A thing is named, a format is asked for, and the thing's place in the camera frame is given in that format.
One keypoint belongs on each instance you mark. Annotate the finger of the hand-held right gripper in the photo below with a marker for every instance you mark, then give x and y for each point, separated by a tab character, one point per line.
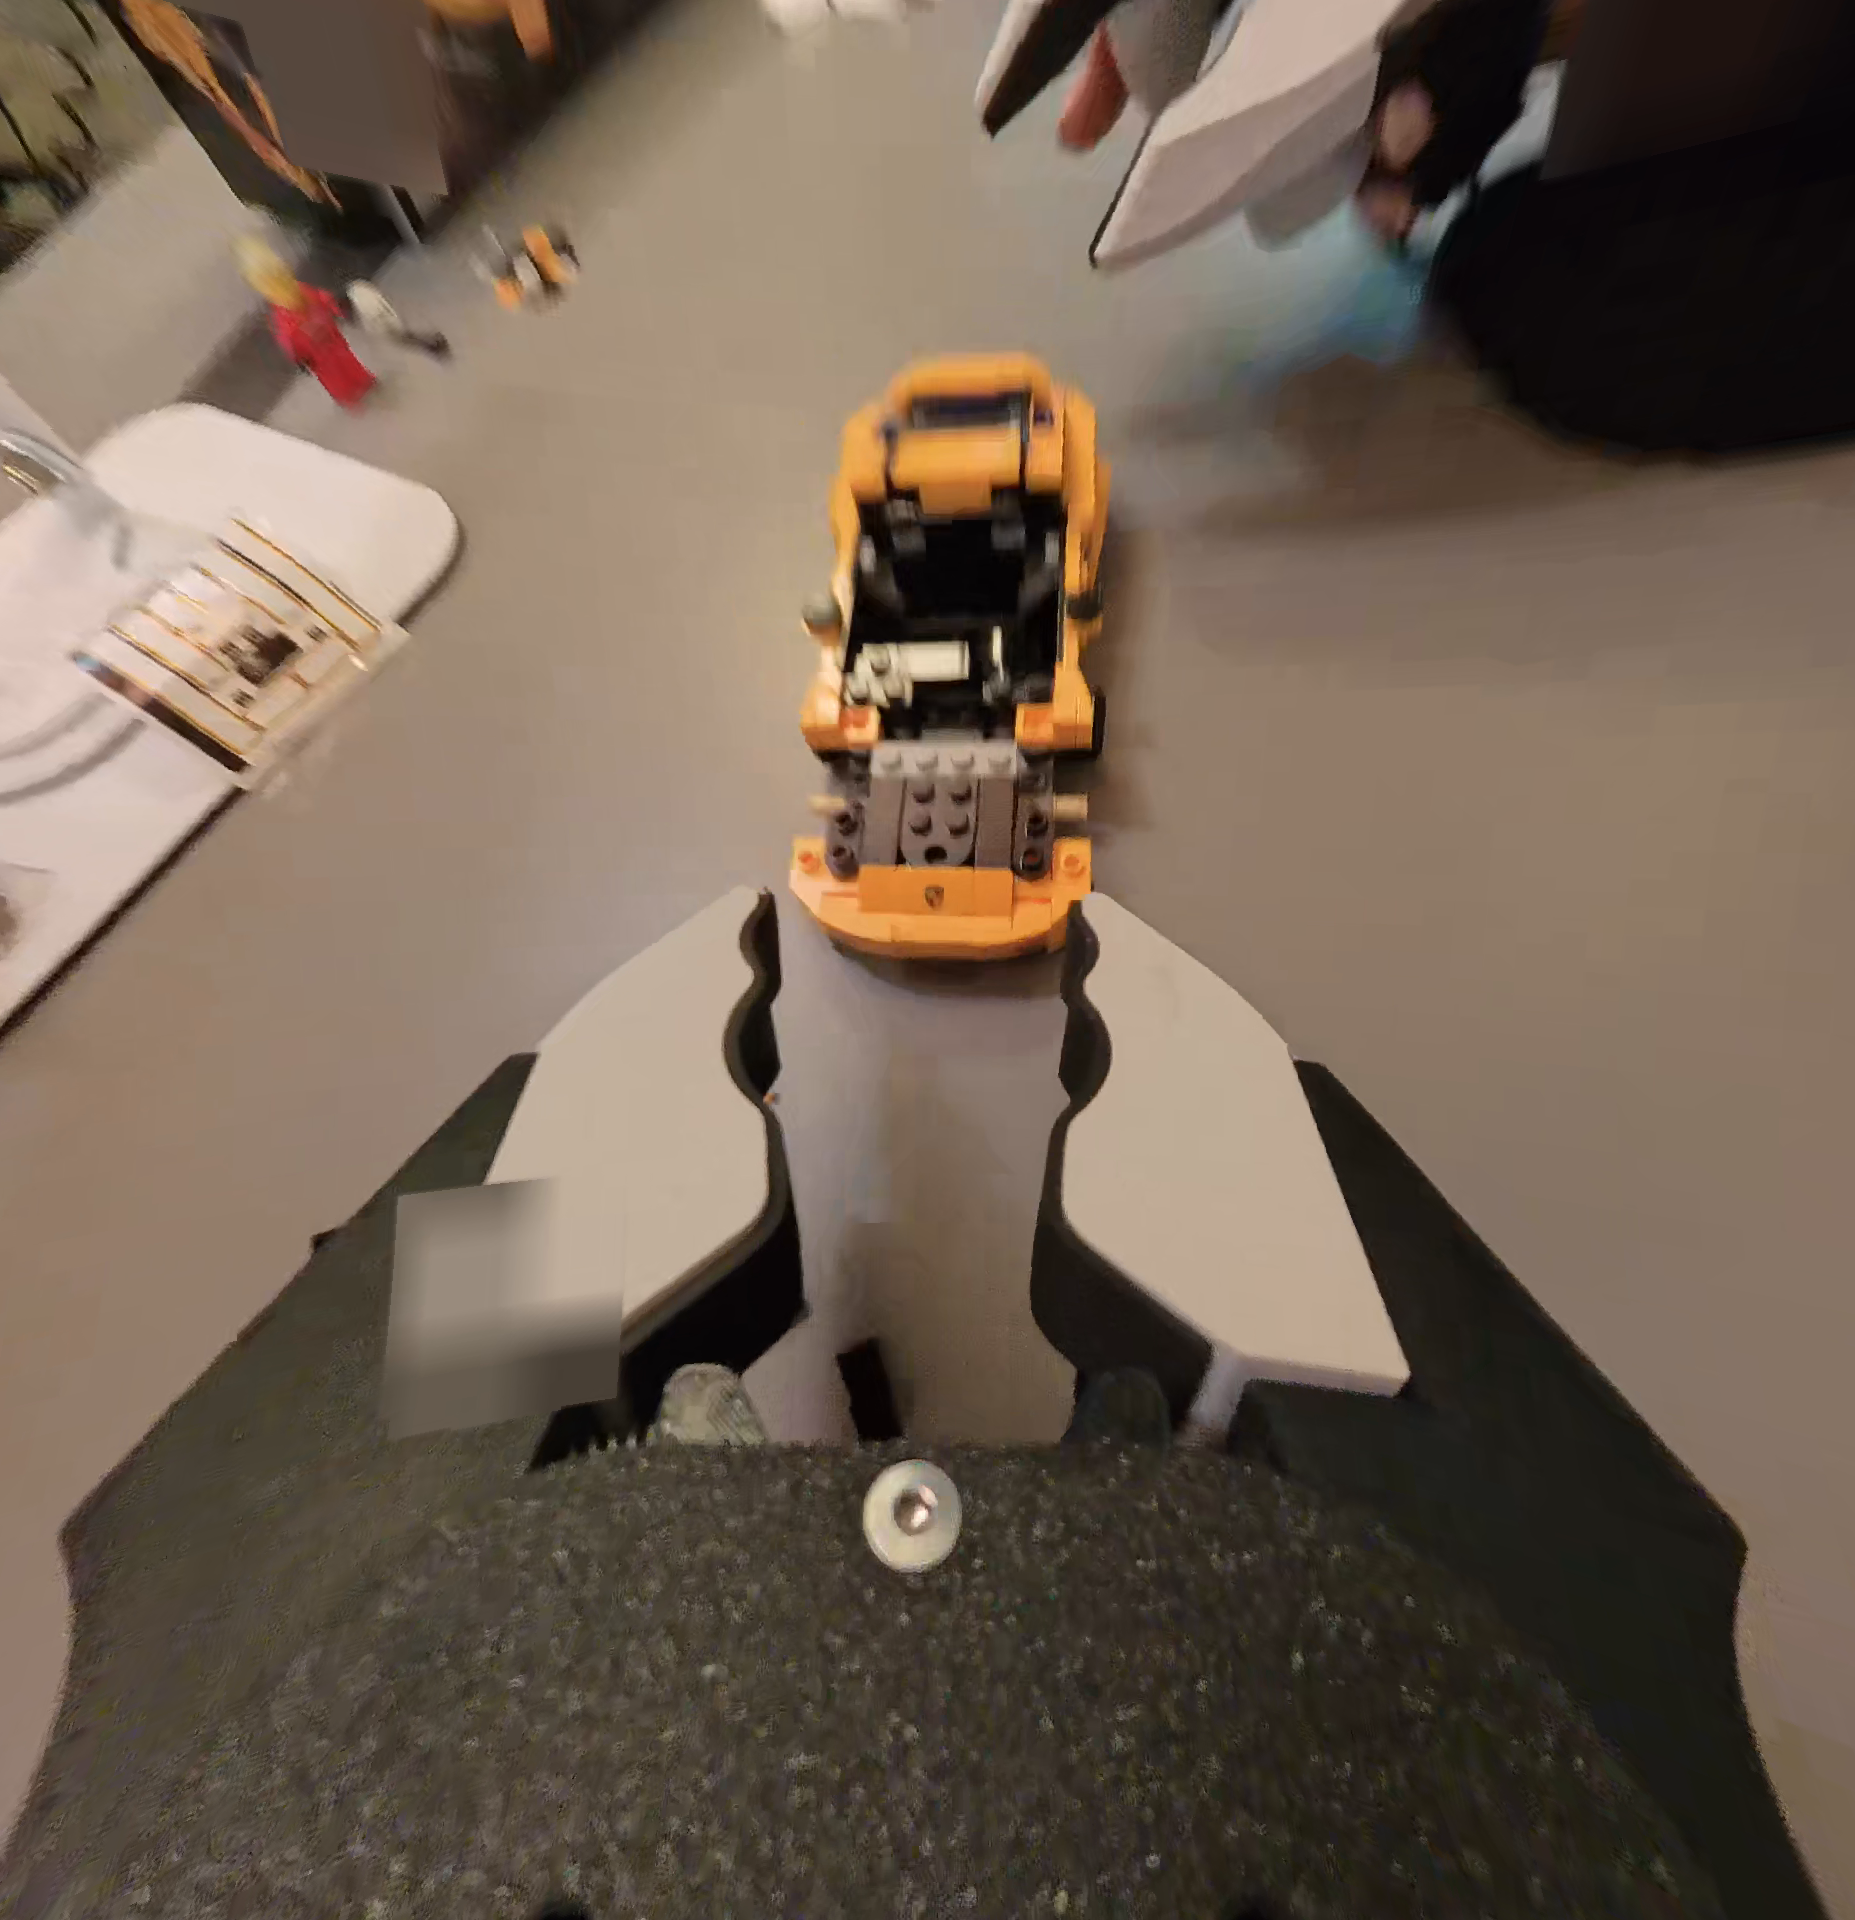
1257	119
1035	59

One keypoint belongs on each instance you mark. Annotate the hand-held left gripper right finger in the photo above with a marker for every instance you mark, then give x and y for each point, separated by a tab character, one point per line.
1228	1200

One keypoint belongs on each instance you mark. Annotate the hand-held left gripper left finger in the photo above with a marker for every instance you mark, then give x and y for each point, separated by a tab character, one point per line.
673	1112

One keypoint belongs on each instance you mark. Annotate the orange lego car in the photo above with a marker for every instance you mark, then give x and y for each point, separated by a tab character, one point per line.
959	662

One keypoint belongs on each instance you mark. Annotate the lego sticker sheet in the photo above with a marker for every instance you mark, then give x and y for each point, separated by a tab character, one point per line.
244	645

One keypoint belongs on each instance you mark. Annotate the small black lego piece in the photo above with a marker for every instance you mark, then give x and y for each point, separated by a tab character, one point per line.
399	319

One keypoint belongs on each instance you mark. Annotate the black lego set box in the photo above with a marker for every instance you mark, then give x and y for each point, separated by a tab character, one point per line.
328	90

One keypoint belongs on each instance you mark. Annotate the red lego minifigure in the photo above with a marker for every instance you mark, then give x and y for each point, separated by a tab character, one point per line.
312	325

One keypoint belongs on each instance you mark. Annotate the person's right hand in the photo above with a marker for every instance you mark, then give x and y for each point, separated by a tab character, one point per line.
1089	90

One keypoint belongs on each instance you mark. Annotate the pile of empty paper bags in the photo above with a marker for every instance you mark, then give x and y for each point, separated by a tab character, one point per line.
838	9

